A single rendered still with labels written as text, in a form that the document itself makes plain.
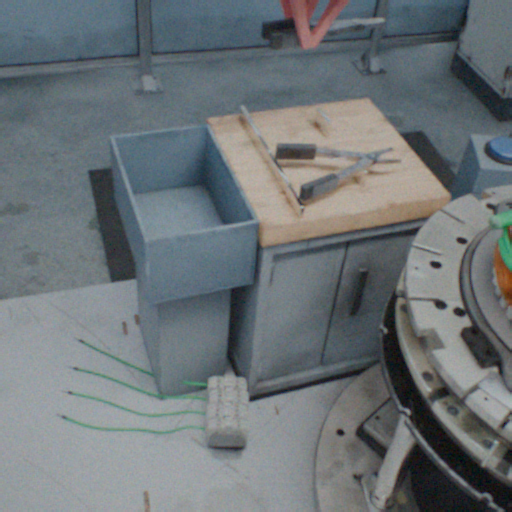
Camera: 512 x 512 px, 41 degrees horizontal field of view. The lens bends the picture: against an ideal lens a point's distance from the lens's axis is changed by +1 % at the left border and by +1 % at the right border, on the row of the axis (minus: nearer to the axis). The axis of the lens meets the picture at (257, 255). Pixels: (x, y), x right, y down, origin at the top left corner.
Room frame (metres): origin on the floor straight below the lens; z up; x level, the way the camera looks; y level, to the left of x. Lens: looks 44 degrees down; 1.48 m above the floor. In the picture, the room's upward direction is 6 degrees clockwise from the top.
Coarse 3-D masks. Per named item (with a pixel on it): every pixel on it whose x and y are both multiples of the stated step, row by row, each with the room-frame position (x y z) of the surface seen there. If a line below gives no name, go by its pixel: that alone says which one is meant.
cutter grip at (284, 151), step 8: (280, 144) 0.57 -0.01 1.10; (288, 144) 0.57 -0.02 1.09; (296, 144) 0.57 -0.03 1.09; (304, 144) 0.57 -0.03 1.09; (312, 144) 0.57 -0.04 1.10; (280, 152) 0.56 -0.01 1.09; (288, 152) 0.56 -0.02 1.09; (296, 152) 0.56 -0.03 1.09; (304, 152) 0.57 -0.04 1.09; (312, 152) 0.57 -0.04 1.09
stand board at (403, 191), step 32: (224, 128) 0.63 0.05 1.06; (288, 128) 0.64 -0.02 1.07; (352, 128) 0.66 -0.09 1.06; (384, 128) 0.66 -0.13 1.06; (256, 160) 0.58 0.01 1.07; (288, 160) 0.58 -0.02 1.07; (320, 160) 0.59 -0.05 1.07; (416, 160) 0.61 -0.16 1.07; (256, 192) 0.52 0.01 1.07; (352, 192) 0.54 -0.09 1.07; (384, 192) 0.55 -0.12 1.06; (416, 192) 0.55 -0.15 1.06; (288, 224) 0.48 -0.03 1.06; (320, 224) 0.49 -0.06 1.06; (352, 224) 0.51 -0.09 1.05
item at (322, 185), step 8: (328, 176) 0.52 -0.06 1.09; (336, 176) 0.52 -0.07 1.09; (304, 184) 0.51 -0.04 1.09; (312, 184) 0.51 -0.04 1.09; (320, 184) 0.51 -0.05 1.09; (328, 184) 0.52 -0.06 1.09; (336, 184) 0.52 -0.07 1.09; (304, 192) 0.50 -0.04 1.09; (312, 192) 0.51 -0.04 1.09; (320, 192) 0.51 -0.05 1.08; (304, 200) 0.50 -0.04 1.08
